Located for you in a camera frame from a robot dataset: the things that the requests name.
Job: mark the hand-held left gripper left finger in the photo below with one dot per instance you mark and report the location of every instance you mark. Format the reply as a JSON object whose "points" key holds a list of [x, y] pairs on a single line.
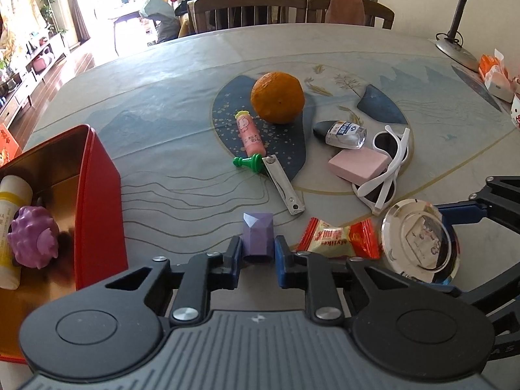
{"points": [[233, 261]]}

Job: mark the red metal tin box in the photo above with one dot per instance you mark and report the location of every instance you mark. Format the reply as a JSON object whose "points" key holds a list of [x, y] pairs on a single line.
{"points": [[97, 211]]}

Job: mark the silver gooseneck desk lamp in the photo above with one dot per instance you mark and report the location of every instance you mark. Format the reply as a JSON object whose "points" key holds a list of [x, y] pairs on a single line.
{"points": [[457, 50]]}

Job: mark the green pawn piece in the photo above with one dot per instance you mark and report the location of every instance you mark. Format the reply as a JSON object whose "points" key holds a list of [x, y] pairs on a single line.
{"points": [[254, 161]]}

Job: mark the white cartoon cup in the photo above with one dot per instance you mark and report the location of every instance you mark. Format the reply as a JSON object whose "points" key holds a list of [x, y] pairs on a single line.
{"points": [[516, 107]]}

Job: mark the pink towel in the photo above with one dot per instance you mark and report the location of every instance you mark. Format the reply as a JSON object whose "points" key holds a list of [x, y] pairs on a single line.
{"points": [[345, 8]]}

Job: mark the red wrapped candy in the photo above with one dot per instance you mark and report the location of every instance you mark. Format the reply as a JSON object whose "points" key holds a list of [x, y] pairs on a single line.
{"points": [[333, 241]]}

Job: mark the orange fruit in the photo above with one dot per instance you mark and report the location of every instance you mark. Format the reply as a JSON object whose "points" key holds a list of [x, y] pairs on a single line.
{"points": [[277, 97]]}

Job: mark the pale green bag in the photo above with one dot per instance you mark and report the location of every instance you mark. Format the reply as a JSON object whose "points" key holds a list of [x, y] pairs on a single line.
{"points": [[156, 8]]}

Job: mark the purple spiky toy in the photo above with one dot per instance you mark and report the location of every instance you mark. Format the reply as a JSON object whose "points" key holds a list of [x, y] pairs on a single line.
{"points": [[32, 235]]}

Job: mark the pink eraser block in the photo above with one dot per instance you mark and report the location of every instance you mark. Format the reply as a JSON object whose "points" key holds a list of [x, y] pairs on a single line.
{"points": [[357, 163]]}

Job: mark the silver nail clipper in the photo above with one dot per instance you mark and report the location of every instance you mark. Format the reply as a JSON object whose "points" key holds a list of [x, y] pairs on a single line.
{"points": [[282, 185]]}

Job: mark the white sunglasses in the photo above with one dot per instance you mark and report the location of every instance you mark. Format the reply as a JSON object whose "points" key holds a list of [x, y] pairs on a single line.
{"points": [[400, 154]]}

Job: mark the white and yellow bottle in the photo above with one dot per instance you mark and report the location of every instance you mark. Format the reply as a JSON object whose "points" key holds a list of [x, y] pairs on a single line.
{"points": [[12, 189]]}

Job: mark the wooden tv cabinet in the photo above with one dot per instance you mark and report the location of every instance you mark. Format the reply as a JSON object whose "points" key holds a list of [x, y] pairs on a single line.
{"points": [[20, 93]]}

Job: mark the orange snack packet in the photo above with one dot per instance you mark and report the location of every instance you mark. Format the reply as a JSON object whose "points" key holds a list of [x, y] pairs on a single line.
{"points": [[487, 65]]}

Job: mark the potted green plant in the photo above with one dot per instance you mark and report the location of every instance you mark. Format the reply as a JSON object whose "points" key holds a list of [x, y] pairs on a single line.
{"points": [[50, 4]]}

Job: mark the pink cartoon tube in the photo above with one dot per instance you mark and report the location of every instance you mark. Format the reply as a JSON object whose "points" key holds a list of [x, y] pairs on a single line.
{"points": [[250, 134]]}

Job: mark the low coffee table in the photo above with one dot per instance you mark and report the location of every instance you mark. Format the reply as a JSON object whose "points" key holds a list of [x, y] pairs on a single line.
{"points": [[126, 14]]}

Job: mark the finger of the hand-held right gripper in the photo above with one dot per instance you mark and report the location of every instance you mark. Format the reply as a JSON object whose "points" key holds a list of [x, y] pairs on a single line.
{"points": [[461, 212], [499, 300]]}

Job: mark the purple gem-shaped block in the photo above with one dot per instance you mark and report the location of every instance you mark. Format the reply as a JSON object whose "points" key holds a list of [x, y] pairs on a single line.
{"points": [[258, 235]]}

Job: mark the small clear bottle black cap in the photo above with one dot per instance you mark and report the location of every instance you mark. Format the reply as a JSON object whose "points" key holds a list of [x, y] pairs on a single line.
{"points": [[345, 134]]}

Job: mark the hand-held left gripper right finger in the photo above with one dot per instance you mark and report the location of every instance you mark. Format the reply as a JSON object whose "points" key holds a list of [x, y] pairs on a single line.
{"points": [[282, 261]]}

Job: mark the round shiny metal tin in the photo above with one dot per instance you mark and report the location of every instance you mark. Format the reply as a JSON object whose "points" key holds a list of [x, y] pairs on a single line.
{"points": [[418, 239]]}

